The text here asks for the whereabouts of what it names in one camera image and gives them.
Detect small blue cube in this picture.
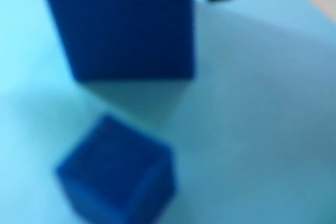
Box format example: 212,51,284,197
40,0,197,82

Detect light blue paper square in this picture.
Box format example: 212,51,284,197
0,0,336,224

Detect tiny blue cube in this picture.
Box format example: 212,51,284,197
54,113,177,224

